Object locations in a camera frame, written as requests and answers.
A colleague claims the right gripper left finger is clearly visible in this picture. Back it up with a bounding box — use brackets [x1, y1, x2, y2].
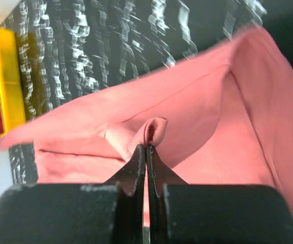
[0, 145, 145, 243]

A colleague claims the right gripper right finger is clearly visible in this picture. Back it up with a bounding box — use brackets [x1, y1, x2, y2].
[146, 146, 293, 243]

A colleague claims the salmon pink t shirt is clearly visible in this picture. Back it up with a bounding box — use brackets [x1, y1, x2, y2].
[0, 25, 293, 244]

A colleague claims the yellow plastic bin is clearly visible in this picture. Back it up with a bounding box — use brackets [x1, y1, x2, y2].
[0, 27, 26, 136]

